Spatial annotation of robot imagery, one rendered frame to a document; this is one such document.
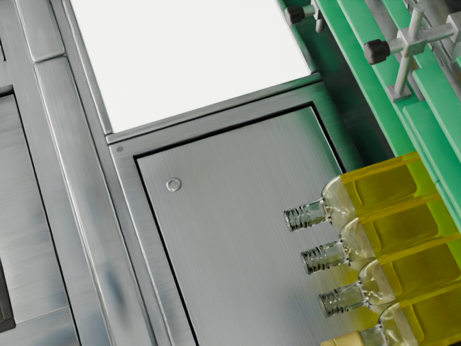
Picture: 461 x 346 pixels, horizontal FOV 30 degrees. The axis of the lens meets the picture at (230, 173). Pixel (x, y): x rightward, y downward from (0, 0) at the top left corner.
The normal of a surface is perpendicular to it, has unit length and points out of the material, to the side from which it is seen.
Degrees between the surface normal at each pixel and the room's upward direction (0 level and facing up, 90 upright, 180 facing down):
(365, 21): 90
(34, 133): 90
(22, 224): 90
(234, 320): 90
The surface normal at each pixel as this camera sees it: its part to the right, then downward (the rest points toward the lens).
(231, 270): -0.02, -0.50
